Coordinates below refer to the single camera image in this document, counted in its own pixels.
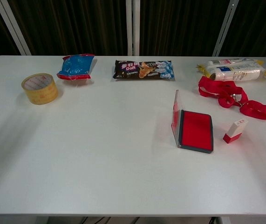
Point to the blue snack bag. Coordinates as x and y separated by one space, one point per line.
77 65

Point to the white and yellow wrapped pack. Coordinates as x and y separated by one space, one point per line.
240 72

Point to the red and white stamp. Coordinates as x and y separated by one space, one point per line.
236 128

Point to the yellow packing tape roll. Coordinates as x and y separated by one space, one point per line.
42 96

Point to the white metal frame post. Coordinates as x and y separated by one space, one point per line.
14 30
224 30
132 28

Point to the dark brown snack package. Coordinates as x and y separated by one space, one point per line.
128 70

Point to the dark pleated curtain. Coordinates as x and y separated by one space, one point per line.
77 25

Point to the red ink pad case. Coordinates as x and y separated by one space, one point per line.
195 130

